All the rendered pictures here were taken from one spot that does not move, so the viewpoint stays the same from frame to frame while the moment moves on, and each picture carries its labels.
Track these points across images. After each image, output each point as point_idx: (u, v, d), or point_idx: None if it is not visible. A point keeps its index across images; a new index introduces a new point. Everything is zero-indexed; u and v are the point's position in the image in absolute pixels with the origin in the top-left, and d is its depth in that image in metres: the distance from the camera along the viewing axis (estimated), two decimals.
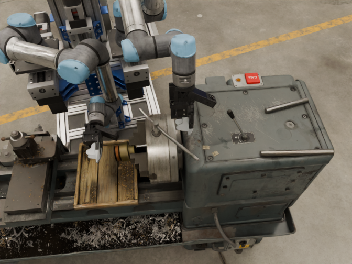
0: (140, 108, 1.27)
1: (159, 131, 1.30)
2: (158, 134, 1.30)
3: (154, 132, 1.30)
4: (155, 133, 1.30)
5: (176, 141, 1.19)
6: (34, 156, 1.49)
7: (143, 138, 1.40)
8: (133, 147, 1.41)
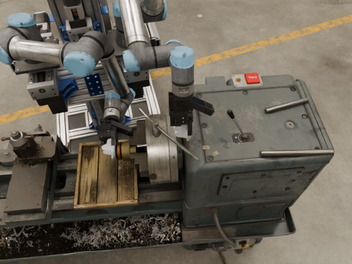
0: (140, 108, 1.27)
1: (159, 131, 1.30)
2: (158, 134, 1.30)
3: (154, 132, 1.30)
4: (155, 133, 1.30)
5: (176, 141, 1.19)
6: (34, 156, 1.49)
7: (143, 138, 1.40)
8: (135, 147, 1.41)
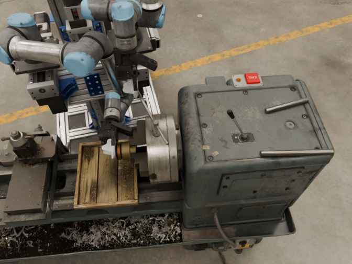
0: (167, 143, 1.20)
1: (153, 132, 1.30)
2: None
3: (158, 132, 1.30)
4: (157, 131, 1.30)
5: (141, 100, 1.27)
6: (34, 156, 1.49)
7: (143, 138, 1.40)
8: (135, 147, 1.41)
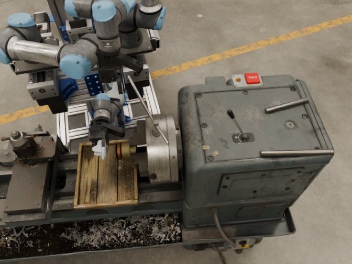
0: (167, 143, 1.20)
1: (153, 132, 1.30)
2: None
3: (158, 132, 1.30)
4: (157, 131, 1.30)
5: (141, 100, 1.27)
6: (34, 156, 1.49)
7: (143, 138, 1.40)
8: (135, 147, 1.41)
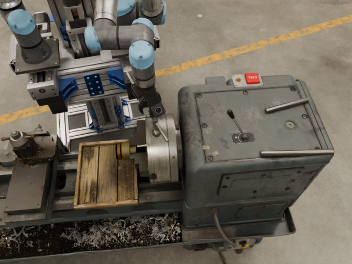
0: (167, 140, 1.18)
1: (153, 132, 1.30)
2: None
3: (157, 130, 1.28)
4: (157, 128, 1.28)
5: None
6: (34, 156, 1.49)
7: (143, 138, 1.40)
8: (135, 147, 1.41)
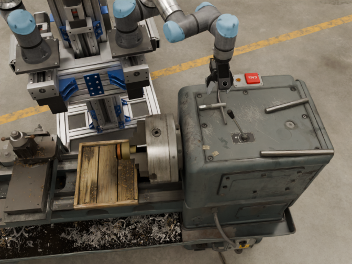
0: (227, 123, 1.28)
1: (153, 132, 1.30)
2: (155, 130, 1.31)
3: (205, 109, 1.34)
4: (205, 107, 1.34)
5: None
6: (34, 156, 1.49)
7: (143, 138, 1.40)
8: (135, 147, 1.41)
